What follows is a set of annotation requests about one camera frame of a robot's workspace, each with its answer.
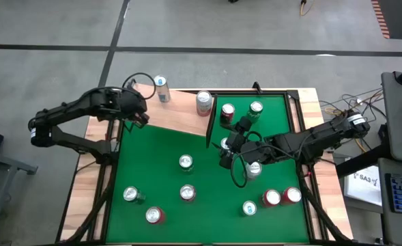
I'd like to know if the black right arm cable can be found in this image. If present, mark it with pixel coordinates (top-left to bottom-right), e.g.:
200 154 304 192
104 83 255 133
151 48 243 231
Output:
229 131 297 189

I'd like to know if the grey metal cart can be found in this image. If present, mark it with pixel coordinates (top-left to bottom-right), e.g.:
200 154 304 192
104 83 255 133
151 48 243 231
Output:
0 146 38 246

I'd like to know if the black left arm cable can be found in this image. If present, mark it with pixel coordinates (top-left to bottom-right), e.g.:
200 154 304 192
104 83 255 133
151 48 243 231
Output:
121 71 157 102

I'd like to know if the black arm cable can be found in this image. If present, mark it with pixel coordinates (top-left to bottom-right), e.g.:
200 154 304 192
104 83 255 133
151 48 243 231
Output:
121 71 157 102
229 131 297 189

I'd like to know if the black metal rig frame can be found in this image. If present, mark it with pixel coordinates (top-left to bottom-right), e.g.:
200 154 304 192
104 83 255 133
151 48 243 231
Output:
55 87 354 246

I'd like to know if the green Sprite can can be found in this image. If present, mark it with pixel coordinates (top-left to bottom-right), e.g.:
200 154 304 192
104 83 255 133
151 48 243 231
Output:
178 154 195 174
122 185 146 205
247 100 264 124

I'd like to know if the green table mat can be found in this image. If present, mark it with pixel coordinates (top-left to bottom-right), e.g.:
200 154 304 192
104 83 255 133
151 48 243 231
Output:
105 90 311 244

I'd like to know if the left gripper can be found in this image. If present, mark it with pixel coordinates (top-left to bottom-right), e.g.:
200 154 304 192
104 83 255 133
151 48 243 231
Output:
93 87 150 129

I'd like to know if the yellow floor cable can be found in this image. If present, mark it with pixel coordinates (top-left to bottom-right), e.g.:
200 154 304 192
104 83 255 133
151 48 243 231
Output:
323 105 367 153

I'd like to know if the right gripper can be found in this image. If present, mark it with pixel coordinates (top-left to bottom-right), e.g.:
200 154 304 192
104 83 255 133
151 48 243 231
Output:
219 132 285 170

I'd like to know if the red Coca-Cola can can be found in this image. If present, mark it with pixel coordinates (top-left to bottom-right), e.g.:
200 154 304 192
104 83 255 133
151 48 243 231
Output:
179 184 197 203
219 102 236 124

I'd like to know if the red soda can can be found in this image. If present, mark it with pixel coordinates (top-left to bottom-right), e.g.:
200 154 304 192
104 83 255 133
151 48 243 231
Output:
281 186 303 206
259 189 283 208
145 206 167 225

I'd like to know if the grey desk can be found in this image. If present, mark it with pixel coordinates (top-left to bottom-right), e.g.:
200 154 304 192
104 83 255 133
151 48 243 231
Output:
380 70 402 165
377 157 402 246

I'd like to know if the yellow black cable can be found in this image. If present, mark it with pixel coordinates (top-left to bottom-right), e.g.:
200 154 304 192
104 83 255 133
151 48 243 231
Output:
299 0 316 17

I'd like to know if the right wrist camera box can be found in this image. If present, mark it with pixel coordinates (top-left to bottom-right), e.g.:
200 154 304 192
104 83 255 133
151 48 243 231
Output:
233 115 253 134

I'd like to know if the black floor cable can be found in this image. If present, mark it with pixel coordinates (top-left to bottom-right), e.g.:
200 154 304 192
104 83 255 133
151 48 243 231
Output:
318 87 384 119

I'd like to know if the wooden shelf black metal frame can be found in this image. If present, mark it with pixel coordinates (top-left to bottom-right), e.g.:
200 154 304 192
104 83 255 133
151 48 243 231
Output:
113 79 219 149

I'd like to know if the white paper sign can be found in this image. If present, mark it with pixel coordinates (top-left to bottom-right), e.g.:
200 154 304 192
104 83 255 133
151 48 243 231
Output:
343 165 383 207

